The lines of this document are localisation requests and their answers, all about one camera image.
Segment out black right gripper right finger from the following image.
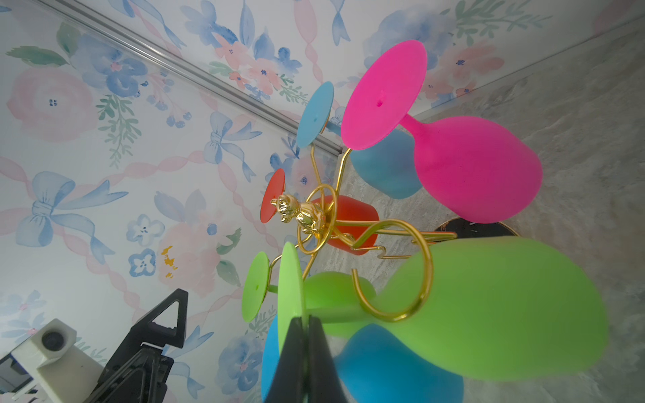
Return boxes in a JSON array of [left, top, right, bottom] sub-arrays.
[[306, 316, 348, 403]]

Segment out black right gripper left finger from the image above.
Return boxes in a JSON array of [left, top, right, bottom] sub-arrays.
[[263, 317, 306, 402]]

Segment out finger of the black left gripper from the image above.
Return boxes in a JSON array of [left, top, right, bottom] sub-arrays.
[[103, 289, 189, 373]]

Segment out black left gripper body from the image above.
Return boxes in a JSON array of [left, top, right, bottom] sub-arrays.
[[85, 345, 174, 403]]

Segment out blue wine glass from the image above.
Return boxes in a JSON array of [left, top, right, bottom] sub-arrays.
[[260, 316, 465, 403]]

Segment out green wine glass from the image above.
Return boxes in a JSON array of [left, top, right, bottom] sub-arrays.
[[277, 236, 610, 382], [242, 252, 362, 339]]

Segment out green wine glass on rack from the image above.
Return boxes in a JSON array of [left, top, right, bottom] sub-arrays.
[[242, 252, 362, 339]]

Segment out red wine glass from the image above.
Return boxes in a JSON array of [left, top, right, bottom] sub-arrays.
[[260, 169, 380, 257]]

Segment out gold wine glass rack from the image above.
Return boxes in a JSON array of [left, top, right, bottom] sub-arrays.
[[269, 145, 520, 323]]

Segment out teal wine glass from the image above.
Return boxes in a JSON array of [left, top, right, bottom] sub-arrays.
[[296, 82, 422, 199]]

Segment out pink wine glass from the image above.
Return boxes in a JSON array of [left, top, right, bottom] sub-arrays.
[[341, 40, 544, 223]]

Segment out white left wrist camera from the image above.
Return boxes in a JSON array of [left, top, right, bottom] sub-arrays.
[[1, 319, 103, 402]]

